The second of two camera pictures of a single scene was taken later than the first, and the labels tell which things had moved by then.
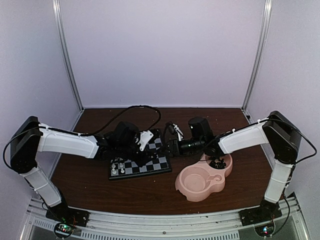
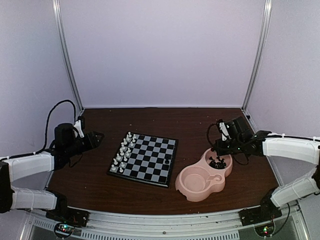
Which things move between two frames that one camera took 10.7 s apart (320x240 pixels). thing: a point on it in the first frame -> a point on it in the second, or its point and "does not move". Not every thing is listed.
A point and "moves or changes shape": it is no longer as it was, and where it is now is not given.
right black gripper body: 198,143 -> 235,147
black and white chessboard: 120,168 moves or changes shape
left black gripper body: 124,151 -> 73,149
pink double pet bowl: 197,181 does not move
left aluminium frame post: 56,14 does not move
